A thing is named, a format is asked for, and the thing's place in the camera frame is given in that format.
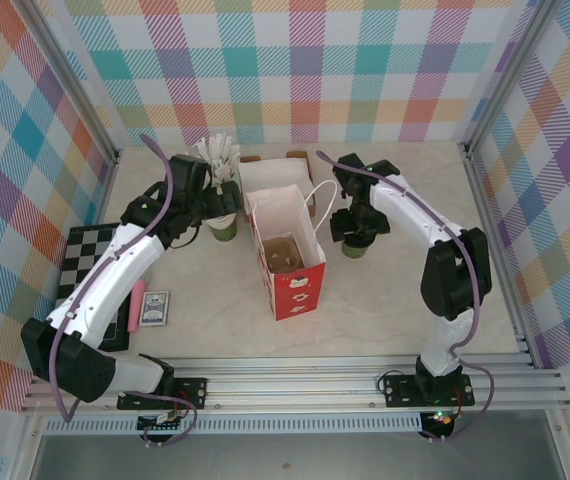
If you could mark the green paper coffee cup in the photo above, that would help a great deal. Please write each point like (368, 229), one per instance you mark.
(357, 251)
(222, 231)

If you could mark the brown cardboard cup carrier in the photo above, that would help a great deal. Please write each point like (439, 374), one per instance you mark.
(277, 250)

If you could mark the white red poppy gift bag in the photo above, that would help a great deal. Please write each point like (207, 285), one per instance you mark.
(295, 295)

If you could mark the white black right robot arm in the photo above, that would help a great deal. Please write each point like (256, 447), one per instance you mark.
(415, 210)

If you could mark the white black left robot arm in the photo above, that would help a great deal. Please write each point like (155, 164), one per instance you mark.
(110, 280)

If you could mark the cardboard box white inside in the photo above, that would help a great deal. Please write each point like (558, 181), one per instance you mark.
(275, 172)

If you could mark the black silver chessboard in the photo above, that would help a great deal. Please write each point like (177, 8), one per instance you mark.
(85, 260)

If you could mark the blue playing card deck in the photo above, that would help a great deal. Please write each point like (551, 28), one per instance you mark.
(155, 310)

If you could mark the pink eraser stick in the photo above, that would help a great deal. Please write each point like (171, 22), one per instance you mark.
(136, 310)

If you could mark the right controller circuit board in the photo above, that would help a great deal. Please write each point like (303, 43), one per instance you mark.
(442, 419)

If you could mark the controller circuit board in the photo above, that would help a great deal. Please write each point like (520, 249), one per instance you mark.
(162, 425)
(442, 419)

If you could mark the left controller circuit board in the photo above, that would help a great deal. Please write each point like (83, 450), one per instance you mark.
(162, 425)

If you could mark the aluminium side rail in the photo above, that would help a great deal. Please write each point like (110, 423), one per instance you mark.
(495, 250)

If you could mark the aluminium frame post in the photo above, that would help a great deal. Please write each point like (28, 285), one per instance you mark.
(65, 75)
(510, 75)

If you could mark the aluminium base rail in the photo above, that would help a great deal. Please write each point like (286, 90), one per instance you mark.
(290, 385)

